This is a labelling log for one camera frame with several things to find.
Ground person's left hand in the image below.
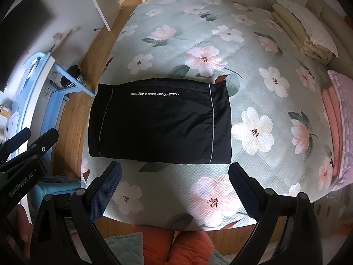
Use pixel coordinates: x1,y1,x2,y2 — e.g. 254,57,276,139
8,207,31,250

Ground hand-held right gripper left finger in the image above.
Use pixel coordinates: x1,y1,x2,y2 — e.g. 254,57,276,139
29,161,123,265

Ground pale green quilted clothing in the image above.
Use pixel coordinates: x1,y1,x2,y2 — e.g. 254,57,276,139
106,233,145,265

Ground beige padded headboard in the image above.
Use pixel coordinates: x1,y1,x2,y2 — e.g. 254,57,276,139
305,0,353,75

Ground black wall television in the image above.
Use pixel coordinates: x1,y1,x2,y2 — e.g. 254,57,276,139
0,0,54,93

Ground small wall shelf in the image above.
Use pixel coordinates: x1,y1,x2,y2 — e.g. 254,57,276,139
51,28,79,53

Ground orange quilted clothing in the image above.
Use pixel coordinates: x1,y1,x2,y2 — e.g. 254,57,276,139
132,225,221,265

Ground bed with floral bedspread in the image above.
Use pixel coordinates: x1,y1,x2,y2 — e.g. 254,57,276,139
80,0,353,231

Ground pink folded blanket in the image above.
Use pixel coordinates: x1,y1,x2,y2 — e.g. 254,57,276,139
321,87,346,177

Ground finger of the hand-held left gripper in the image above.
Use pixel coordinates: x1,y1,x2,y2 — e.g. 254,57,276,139
0,128,60,172
0,128,31,158

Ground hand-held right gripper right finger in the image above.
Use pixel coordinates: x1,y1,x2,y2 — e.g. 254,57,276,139
228,162,331,265

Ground cream folded blanket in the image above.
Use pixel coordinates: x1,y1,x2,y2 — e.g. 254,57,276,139
272,3,333,64

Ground black jacket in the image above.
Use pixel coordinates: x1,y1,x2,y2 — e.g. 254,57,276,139
88,78,232,164

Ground light blue stool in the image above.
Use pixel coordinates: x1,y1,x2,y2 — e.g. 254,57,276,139
33,179,82,218

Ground light blue desk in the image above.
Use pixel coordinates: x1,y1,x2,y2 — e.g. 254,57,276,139
0,52,96,227

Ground light blue round mirror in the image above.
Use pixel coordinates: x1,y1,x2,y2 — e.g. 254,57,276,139
23,54,45,80

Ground dark mesh wastebasket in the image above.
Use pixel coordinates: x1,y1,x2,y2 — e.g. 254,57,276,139
60,65,87,87

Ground white door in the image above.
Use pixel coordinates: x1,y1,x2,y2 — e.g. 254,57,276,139
81,0,122,31

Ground lavender quilted pillow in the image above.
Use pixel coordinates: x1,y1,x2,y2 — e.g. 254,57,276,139
327,70,353,191

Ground beige folded blanket stack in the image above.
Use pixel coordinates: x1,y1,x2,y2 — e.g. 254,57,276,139
276,0,339,59

